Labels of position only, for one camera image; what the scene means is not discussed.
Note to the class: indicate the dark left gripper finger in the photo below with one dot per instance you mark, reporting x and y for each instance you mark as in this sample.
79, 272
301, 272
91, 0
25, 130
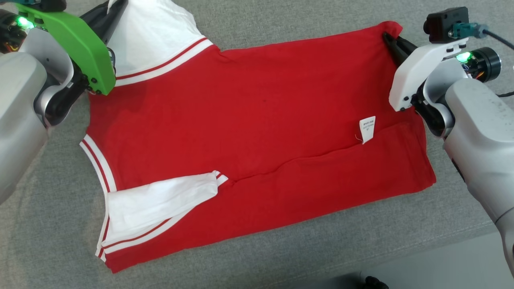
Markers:
94, 14
114, 20

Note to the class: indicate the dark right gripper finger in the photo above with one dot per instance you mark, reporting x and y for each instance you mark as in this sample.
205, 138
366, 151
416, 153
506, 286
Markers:
407, 43
395, 50

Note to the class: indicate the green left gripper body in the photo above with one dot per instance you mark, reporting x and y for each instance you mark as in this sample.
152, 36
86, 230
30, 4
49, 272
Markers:
76, 44

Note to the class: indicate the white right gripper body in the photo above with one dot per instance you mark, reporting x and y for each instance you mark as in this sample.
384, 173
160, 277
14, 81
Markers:
413, 72

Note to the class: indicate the red jersey with white sleeves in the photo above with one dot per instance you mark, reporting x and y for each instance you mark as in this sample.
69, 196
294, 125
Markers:
261, 132

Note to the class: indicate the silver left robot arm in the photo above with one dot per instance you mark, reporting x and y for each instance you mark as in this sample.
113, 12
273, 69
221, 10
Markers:
20, 112

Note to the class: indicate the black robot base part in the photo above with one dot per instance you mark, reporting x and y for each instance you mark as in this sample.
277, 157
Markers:
373, 282

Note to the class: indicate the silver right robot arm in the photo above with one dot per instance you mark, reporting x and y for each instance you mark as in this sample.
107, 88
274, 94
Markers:
482, 140

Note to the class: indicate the grey fabric sofa seat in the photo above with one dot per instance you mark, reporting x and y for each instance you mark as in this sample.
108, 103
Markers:
361, 241

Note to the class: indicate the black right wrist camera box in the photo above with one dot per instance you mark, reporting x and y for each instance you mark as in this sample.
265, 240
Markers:
445, 24

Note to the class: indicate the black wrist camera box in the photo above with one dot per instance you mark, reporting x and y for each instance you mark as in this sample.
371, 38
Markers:
445, 24
48, 5

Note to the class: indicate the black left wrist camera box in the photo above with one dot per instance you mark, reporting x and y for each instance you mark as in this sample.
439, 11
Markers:
48, 5

